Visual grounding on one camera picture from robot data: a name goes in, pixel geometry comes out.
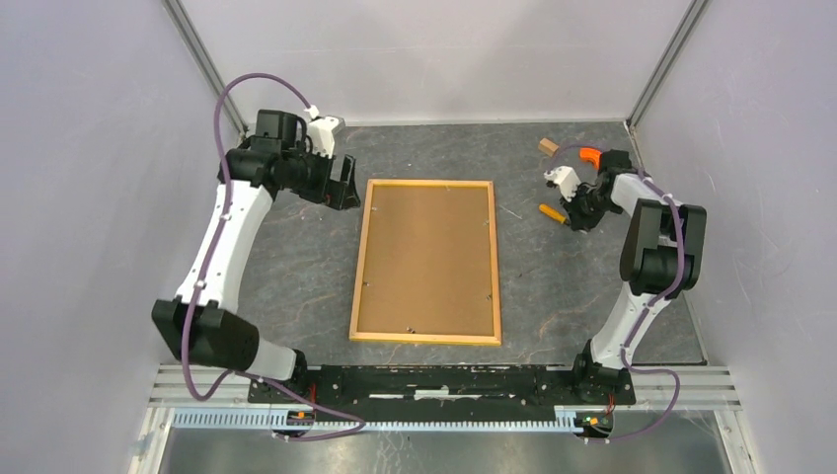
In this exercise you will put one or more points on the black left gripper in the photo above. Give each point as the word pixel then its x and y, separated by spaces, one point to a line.
pixel 338 196

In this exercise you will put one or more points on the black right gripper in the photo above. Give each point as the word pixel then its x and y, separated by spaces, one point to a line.
pixel 577 220

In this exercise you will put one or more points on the yellow handled screwdriver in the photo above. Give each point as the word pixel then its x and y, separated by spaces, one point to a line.
pixel 554 214

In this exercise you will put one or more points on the yellow picture frame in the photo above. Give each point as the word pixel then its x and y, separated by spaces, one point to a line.
pixel 427 266

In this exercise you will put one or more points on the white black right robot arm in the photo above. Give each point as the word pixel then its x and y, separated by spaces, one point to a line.
pixel 661 256

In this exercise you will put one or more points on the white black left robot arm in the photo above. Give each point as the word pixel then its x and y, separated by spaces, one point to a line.
pixel 200 324

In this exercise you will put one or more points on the orange curved plastic piece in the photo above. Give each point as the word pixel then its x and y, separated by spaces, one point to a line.
pixel 591 156

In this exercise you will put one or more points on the small wooden block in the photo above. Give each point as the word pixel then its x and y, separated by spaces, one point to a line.
pixel 548 147

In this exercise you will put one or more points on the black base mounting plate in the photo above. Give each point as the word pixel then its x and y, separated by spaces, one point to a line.
pixel 457 393

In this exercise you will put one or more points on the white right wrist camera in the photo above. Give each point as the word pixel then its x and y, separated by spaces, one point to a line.
pixel 565 179

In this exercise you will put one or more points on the aluminium rail frame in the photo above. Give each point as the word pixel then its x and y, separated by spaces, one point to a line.
pixel 239 380

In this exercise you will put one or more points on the blue slotted cable duct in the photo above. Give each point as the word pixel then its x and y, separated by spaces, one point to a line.
pixel 280 420

